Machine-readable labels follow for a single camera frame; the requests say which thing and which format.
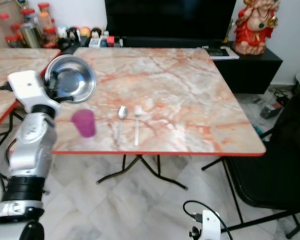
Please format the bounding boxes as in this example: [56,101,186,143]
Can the steel bowl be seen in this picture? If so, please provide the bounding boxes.
[44,55,98,104]

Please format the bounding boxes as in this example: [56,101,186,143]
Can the purple plastic cup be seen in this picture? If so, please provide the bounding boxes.
[71,109,97,139]

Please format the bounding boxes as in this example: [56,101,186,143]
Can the marble table red edge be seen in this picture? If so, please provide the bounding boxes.
[0,48,62,137]

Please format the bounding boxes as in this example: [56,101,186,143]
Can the steel flask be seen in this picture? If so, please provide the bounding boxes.
[19,22,42,50]

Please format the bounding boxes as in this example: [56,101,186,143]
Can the steel spoon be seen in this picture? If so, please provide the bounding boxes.
[116,105,130,146]

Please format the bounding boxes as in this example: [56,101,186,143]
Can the black haired doll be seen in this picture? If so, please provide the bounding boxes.
[89,27,104,48]

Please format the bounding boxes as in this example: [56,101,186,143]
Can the tall red lid jar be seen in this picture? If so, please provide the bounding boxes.
[37,2,52,31]

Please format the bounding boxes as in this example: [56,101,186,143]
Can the steel fork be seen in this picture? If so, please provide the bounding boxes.
[133,105,144,147]

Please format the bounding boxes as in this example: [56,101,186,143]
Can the wooden cabinet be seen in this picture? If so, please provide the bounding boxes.
[0,0,27,49]

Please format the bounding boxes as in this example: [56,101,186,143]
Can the black chair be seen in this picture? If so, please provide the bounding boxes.
[201,70,300,240]

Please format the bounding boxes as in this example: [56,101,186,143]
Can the marble folding table black legs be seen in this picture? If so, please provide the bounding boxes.
[52,47,267,221]

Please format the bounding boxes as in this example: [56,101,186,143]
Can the black television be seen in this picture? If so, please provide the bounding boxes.
[104,0,239,42]

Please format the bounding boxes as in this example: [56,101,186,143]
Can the power strip on floor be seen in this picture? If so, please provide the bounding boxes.
[259,102,284,120]

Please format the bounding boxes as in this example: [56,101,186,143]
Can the black tablet on white sheet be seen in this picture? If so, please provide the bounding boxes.
[202,45,240,61]

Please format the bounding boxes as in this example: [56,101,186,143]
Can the red gold statue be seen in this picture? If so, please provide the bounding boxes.
[233,0,280,56]

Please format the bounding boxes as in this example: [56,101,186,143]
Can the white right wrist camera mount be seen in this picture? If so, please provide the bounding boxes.
[200,209,222,240]

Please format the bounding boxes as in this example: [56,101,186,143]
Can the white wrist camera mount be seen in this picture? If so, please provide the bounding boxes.
[7,70,59,107]
[200,209,222,240]

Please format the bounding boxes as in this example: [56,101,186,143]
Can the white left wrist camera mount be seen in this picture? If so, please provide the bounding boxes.
[7,70,59,107]

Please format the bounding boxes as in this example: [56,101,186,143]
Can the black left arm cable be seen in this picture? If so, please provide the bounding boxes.
[0,81,16,94]

